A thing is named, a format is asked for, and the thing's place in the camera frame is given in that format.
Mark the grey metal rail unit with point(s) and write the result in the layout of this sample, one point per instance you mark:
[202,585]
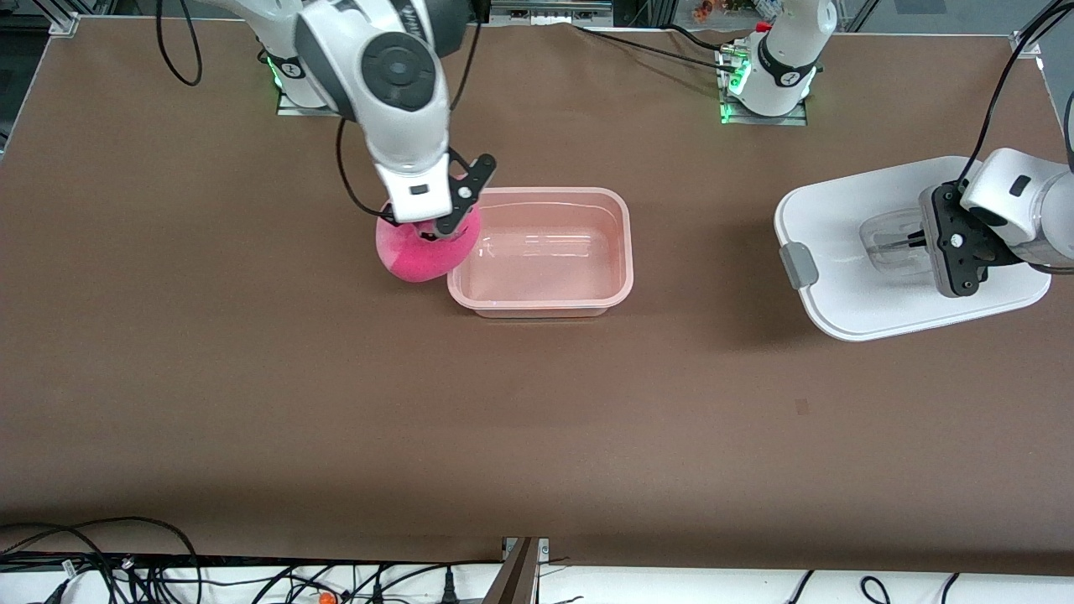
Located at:
[550,10]

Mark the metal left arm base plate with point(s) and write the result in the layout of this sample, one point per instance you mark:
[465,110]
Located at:
[797,119]

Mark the pink plush toy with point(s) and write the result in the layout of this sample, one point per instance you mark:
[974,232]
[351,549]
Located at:
[419,260]

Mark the pink translucent plastic box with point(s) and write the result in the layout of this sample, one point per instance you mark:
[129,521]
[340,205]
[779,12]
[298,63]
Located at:
[545,289]

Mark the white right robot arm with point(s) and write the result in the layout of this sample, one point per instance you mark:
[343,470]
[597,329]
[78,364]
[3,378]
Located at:
[394,75]

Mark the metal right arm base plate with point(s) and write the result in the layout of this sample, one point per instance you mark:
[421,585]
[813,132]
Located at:
[289,109]

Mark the aluminium profile post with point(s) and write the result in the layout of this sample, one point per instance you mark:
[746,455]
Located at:
[513,575]

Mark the aluminium frame corner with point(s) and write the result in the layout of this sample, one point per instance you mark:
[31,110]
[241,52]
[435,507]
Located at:
[63,25]
[1028,42]

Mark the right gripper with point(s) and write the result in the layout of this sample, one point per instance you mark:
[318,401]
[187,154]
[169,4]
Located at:
[428,236]

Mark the white box lid grey clips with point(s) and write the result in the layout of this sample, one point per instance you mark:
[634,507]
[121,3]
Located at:
[839,252]

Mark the black power plug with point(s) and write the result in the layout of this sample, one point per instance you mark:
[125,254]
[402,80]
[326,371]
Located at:
[448,587]

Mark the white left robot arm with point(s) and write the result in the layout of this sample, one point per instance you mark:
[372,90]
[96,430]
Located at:
[784,59]

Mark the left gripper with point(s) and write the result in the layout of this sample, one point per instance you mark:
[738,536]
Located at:
[909,239]

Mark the small orange figure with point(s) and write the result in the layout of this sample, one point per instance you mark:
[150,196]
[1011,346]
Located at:
[703,10]

